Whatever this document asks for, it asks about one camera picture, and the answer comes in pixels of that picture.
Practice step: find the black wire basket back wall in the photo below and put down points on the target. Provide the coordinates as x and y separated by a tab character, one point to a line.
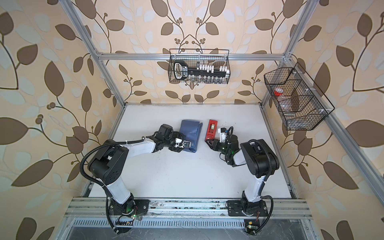
216	57

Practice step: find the aluminium front rail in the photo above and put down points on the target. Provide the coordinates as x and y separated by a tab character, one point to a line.
285	209

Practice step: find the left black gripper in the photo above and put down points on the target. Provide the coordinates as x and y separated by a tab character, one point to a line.
177	135

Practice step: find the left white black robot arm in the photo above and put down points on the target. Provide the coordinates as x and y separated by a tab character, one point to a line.
104	164

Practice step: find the black wire basket wall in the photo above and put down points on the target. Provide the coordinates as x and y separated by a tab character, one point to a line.
303	106
216	57

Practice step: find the light blue wrapping paper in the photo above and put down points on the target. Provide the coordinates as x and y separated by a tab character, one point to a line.
191	129

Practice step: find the red capped clear container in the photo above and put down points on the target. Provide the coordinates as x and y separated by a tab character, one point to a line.
278	92

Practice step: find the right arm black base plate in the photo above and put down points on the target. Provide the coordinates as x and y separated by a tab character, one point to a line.
243	208

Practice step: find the red tape dispenser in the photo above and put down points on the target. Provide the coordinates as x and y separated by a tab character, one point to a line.
211	130

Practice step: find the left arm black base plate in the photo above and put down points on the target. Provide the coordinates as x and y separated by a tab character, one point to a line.
132	207

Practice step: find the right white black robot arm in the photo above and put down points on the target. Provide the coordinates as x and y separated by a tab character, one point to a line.
261	162

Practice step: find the black wire basket right wall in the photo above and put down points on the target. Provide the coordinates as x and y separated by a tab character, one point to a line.
303	106

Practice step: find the black socket wrench set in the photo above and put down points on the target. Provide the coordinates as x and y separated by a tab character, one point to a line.
181	70

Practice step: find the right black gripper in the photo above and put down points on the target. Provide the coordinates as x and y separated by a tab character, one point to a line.
215	145

